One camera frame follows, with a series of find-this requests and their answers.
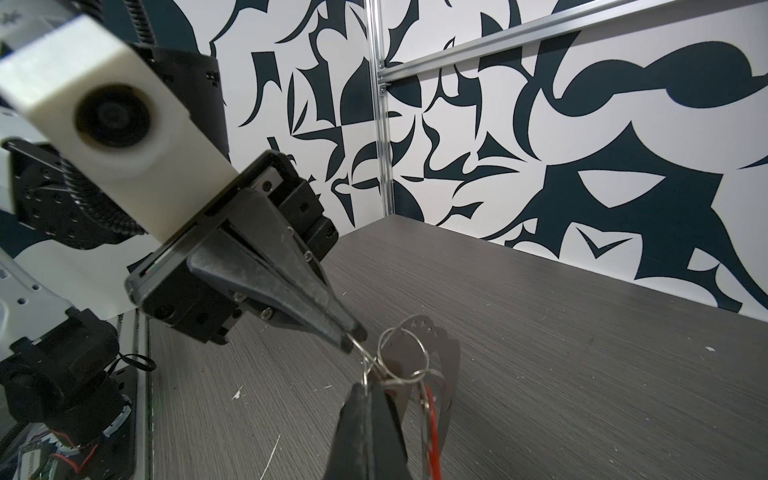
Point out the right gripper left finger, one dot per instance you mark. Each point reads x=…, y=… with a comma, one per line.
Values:
x=349, y=455

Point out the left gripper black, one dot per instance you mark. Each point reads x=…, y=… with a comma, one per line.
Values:
x=254, y=248

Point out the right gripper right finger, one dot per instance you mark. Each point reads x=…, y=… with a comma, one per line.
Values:
x=388, y=452

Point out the red key tag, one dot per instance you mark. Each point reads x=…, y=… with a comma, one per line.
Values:
x=431, y=442

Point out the perforated metal ring plate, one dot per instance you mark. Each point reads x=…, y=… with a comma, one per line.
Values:
x=415, y=351

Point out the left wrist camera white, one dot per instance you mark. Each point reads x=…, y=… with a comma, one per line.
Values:
x=134, y=133

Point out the horizontal aluminium frame bar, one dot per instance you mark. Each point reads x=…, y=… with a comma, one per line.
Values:
x=573, y=19

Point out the left circuit board with wires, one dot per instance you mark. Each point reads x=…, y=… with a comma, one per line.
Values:
x=45, y=457

